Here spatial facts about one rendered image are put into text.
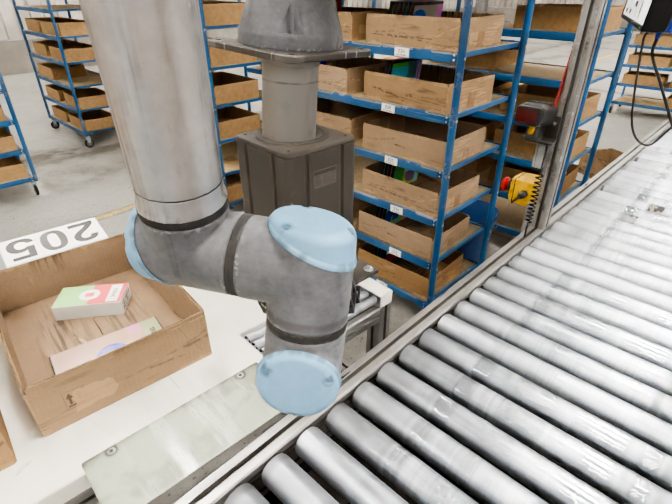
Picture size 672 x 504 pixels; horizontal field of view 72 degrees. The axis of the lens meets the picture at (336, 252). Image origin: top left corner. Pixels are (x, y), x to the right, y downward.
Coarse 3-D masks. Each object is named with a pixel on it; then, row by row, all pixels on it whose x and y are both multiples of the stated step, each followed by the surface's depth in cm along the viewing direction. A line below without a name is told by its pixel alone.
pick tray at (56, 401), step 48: (0, 288) 92; (48, 288) 98; (144, 288) 101; (0, 336) 74; (48, 336) 87; (96, 336) 87; (144, 336) 74; (192, 336) 80; (48, 384) 66; (96, 384) 71; (144, 384) 77; (48, 432) 69
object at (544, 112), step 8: (528, 104) 110; (536, 104) 109; (544, 104) 110; (552, 104) 111; (520, 112) 109; (528, 112) 108; (536, 112) 107; (544, 112) 108; (552, 112) 111; (520, 120) 110; (528, 120) 109; (536, 120) 108; (544, 120) 109; (552, 120) 113; (528, 128) 115; (536, 128) 114; (544, 128) 115; (528, 136) 115; (536, 136) 114
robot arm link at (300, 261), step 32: (256, 224) 46; (288, 224) 44; (320, 224) 45; (256, 256) 45; (288, 256) 44; (320, 256) 43; (352, 256) 46; (256, 288) 46; (288, 288) 45; (320, 288) 44; (288, 320) 46; (320, 320) 46
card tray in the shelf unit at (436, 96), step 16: (368, 80) 180; (384, 80) 175; (400, 80) 169; (416, 80) 164; (432, 80) 193; (448, 80) 188; (464, 80) 183; (480, 80) 167; (368, 96) 183; (384, 96) 177; (400, 96) 172; (416, 96) 166; (432, 96) 161; (448, 96) 158; (464, 96) 164; (480, 96) 171; (448, 112) 161
